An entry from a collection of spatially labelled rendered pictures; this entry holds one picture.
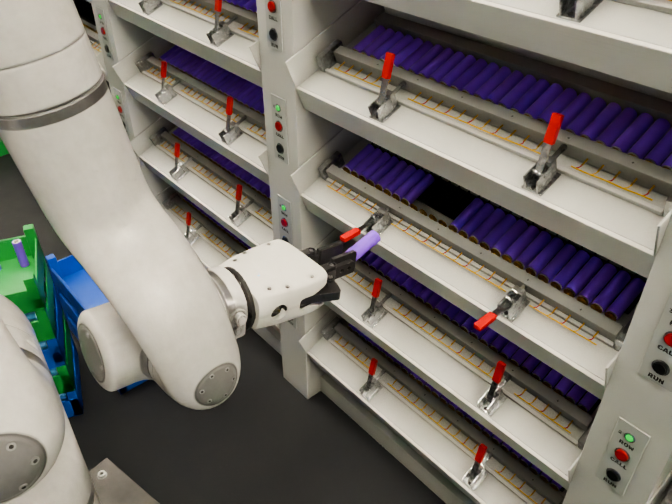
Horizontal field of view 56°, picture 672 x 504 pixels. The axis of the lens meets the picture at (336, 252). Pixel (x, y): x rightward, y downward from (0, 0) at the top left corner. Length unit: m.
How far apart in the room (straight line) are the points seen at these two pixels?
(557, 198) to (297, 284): 0.32
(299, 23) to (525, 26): 0.41
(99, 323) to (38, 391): 0.09
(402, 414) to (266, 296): 0.65
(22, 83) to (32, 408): 0.25
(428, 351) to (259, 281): 0.48
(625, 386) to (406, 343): 0.42
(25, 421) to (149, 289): 0.14
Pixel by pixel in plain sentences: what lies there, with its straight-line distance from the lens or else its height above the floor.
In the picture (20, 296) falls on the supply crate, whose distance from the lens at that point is 1.37.
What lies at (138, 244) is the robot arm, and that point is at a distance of 0.55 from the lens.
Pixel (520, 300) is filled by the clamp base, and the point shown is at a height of 0.59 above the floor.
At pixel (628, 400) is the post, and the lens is 0.86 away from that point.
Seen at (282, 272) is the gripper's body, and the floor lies 0.72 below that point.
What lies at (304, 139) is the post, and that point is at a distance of 1.11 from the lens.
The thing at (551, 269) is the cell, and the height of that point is 0.62.
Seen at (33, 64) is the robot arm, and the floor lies 1.01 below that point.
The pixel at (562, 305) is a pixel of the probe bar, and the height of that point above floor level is 0.60.
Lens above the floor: 1.16
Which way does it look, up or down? 37 degrees down
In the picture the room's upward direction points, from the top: straight up
